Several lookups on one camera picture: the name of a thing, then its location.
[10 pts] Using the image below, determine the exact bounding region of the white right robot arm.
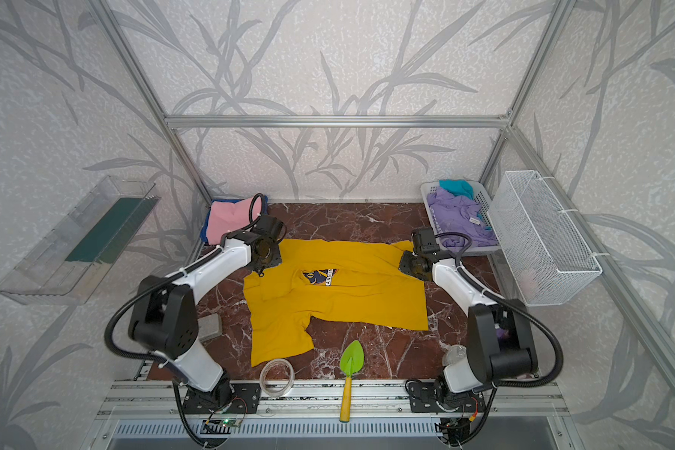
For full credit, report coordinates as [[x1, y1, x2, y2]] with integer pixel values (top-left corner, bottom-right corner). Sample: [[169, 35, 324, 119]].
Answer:
[[399, 228, 544, 394]]

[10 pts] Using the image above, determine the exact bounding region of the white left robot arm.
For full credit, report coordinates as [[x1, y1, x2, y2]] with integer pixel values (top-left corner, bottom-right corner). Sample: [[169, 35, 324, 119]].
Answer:
[[127, 215, 286, 396]]

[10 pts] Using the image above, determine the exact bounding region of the green toy trowel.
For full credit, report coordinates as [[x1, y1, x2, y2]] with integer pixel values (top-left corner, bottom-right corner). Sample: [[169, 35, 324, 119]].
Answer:
[[339, 340, 365, 423]]

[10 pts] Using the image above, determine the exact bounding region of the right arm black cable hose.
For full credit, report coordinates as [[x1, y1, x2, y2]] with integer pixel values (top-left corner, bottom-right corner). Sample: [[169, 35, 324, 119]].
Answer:
[[435, 231, 564, 446]]

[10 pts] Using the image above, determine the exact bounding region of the blue folded t-shirt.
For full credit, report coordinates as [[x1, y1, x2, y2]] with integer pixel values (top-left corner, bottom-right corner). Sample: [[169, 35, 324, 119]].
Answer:
[[199, 194, 271, 247]]

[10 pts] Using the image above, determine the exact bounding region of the yellow printed t-shirt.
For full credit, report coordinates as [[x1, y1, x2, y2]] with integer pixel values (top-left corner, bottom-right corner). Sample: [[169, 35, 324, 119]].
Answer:
[[243, 239, 429, 366]]

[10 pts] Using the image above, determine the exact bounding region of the purple t-shirt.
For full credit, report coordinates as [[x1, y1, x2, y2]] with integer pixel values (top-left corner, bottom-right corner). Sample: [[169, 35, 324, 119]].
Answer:
[[427, 187, 498, 251]]

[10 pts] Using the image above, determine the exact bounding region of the white wire mesh basket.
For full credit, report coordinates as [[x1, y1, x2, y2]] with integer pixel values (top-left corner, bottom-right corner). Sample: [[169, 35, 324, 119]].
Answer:
[[487, 171, 603, 307]]

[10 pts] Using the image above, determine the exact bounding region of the teal t-shirt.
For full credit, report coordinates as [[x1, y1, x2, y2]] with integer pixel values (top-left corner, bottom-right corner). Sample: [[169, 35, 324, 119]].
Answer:
[[439, 180, 474, 201]]

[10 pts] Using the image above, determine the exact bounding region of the aluminium frame profile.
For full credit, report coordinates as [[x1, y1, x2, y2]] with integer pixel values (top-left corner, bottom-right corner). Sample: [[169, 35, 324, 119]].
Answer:
[[88, 1, 675, 395]]

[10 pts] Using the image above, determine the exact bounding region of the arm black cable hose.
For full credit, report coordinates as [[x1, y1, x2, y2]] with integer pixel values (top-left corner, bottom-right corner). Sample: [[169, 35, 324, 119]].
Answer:
[[103, 192, 266, 448], [435, 231, 564, 446]]

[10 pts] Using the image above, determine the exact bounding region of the clear plastic wall shelf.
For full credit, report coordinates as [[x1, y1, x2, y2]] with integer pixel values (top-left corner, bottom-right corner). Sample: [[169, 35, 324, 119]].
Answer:
[[0, 175, 161, 306]]

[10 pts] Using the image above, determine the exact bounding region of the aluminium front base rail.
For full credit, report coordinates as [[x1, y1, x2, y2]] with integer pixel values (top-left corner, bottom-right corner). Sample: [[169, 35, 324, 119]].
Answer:
[[96, 380, 570, 420]]

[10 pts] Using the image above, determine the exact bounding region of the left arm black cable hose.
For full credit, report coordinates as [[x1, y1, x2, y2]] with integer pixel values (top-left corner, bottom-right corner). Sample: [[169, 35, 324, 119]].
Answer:
[[103, 192, 266, 448]]

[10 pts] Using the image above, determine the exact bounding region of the clear tape roll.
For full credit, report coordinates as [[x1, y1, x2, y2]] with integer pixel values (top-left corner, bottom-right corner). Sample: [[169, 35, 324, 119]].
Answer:
[[259, 358, 296, 398]]

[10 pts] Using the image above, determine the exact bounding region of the grey plastic laundry basket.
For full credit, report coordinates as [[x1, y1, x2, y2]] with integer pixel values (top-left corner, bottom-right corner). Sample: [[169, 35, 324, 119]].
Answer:
[[420, 180, 500, 257]]

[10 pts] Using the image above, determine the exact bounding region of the grey rectangular block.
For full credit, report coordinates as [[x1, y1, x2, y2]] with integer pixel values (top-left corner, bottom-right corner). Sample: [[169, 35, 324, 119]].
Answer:
[[198, 314, 223, 342]]

